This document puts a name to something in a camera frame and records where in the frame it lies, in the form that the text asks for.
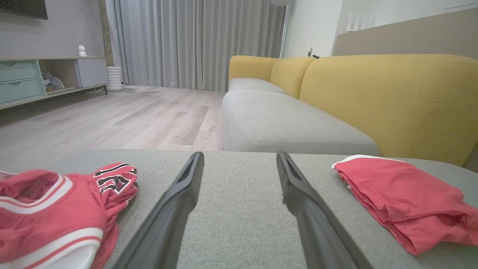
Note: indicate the white upright papers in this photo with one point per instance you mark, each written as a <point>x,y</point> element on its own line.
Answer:
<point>360,21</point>

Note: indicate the white ribbed cylinder appliance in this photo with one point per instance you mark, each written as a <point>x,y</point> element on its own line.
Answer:
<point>114,78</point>

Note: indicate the grey cabinet door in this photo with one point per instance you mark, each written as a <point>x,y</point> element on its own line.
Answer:
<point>92,72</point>

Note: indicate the low TV cabinet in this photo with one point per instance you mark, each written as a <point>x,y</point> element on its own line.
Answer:
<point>56,74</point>

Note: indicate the teal cabinet drawer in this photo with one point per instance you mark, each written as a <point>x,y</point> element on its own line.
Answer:
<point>18,90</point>
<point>16,71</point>

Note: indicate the large grey sofa seat cushion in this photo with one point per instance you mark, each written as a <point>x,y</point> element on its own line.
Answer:
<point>239,224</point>

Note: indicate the grey plush toy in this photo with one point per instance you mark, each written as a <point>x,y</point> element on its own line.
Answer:
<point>52,81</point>

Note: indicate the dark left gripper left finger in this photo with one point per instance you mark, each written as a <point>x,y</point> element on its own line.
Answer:
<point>168,224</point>

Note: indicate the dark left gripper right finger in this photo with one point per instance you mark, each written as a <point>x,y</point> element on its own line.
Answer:
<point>317,231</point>

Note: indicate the dark wall television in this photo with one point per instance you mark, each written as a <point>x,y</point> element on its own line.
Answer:
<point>22,7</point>

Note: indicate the small grey sofa seat cushion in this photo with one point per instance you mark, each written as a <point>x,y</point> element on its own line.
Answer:
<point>252,84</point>

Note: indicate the large yellow sofa backrest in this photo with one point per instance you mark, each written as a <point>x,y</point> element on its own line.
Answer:
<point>392,101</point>

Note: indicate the grey pleated curtain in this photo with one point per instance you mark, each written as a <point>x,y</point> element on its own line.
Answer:
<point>198,41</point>

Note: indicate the small yellow sofa backrest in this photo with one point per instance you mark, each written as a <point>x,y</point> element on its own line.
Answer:
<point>289,74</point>

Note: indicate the folded plain red garment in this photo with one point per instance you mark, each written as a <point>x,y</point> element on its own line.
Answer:
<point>403,198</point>

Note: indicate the yellow sofa armrest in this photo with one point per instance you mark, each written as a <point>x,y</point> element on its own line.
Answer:
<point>250,67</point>

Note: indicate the small white figurine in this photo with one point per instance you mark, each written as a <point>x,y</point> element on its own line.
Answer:
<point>81,51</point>

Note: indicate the red and white basketball jersey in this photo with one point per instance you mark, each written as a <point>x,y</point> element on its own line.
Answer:
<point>56,216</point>

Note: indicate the beige wall panel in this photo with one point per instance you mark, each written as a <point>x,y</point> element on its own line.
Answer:
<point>410,35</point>

